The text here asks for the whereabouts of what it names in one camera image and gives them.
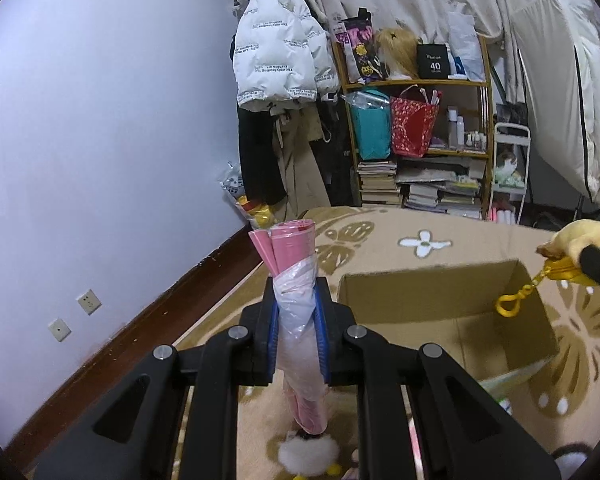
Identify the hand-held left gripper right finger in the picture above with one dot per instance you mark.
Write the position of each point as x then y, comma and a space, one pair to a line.
325, 332

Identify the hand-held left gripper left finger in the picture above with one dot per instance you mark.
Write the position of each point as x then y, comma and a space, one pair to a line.
272, 332

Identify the cardboard box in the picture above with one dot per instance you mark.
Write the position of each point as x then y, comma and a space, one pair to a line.
430, 295

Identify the row of pink white bottles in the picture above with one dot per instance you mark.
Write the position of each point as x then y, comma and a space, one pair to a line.
502, 216

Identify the white fluffy plush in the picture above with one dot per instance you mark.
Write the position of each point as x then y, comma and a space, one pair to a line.
305, 455

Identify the white cart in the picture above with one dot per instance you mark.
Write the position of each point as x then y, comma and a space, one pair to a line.
525, 160

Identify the tan patterned blanket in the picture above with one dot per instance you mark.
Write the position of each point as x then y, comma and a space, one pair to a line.
470, 245

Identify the plastic bag of toys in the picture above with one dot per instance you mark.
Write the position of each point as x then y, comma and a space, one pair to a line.
245, 200

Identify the cat plush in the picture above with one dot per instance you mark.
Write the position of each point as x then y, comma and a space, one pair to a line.
507, 165

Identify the pale green packet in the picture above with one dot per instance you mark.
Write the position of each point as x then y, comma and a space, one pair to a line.
505, 380

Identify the pile of books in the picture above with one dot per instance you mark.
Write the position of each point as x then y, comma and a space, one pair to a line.
377, 182

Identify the beige trousers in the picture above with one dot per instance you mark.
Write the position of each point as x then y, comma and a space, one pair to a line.
300, 170

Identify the black hanging garment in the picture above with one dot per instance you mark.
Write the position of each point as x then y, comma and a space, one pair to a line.
332, 160

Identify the black coat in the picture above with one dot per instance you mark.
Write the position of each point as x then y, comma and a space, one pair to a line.
260, 155

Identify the white quilted garment cover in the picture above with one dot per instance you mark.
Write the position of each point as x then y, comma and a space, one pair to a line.
555, 85

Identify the wooden shelf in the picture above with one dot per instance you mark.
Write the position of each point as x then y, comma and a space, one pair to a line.
485, 110

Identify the black white plush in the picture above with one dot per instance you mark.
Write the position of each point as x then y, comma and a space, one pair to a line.
570, 460

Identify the group of cosmetic bottles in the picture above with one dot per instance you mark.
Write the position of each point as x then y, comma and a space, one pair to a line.
455, 127

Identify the teal bag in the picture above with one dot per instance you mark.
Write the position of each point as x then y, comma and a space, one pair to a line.
372, 132

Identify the red gift bag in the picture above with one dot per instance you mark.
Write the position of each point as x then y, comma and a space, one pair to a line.
412, 127

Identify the clear plastic bag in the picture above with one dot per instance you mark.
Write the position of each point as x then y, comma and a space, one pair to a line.
365, 100

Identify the white plastic bag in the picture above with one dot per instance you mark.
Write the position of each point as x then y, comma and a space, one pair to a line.
465, 45

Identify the black box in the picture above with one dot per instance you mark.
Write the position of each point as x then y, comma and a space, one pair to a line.
432, 62

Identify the white puffer jacket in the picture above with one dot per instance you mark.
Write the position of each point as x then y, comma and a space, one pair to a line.
275, 45

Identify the printed tote bag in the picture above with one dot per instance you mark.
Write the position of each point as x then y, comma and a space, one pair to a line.
357, 45

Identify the blond wig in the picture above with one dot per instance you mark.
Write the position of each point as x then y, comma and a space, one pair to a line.
400, 52

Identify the wall socket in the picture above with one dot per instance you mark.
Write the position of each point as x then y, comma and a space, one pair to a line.
88, 302
60, 330

